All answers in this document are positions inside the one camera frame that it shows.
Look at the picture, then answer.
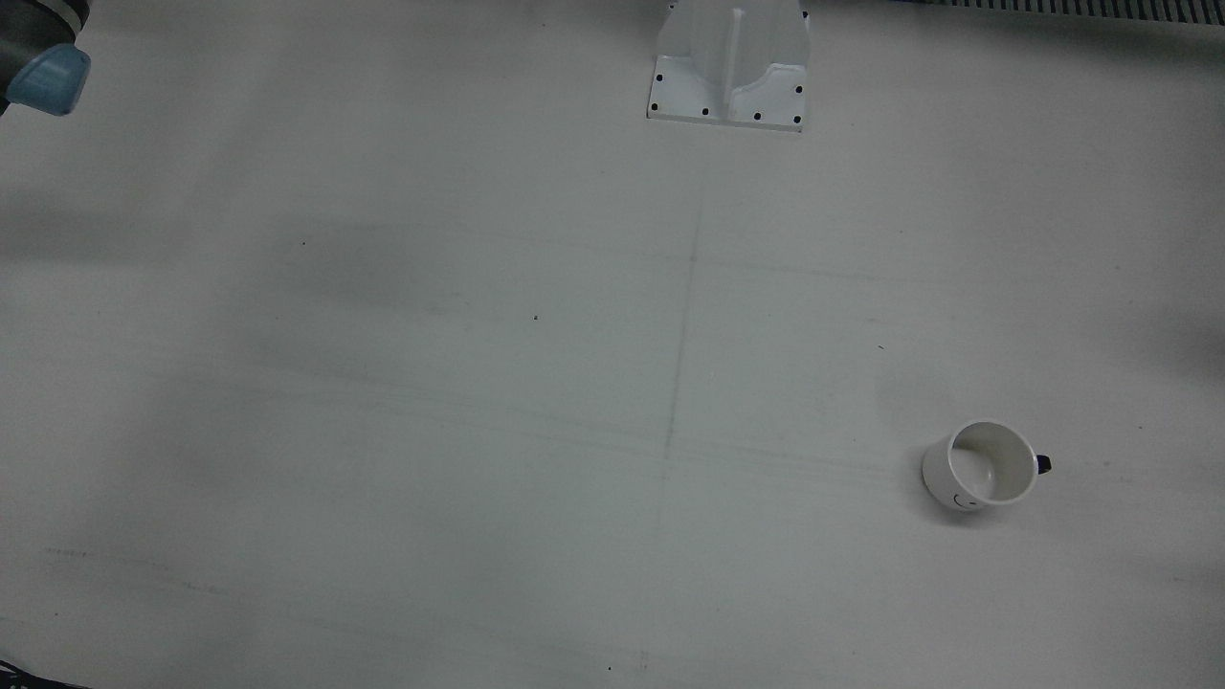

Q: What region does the white metal mounting bracket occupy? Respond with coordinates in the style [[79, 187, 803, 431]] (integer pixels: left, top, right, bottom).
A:
[[646, 0, 813, 133]]

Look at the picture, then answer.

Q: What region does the ribbed dark strip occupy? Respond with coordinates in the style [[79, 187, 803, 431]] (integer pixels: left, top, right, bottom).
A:
[[919, 0, 1225, 18]]

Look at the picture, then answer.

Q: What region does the white cup with black handle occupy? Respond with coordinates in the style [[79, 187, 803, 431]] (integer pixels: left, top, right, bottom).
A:
[[922, 420, 1054, 513]]

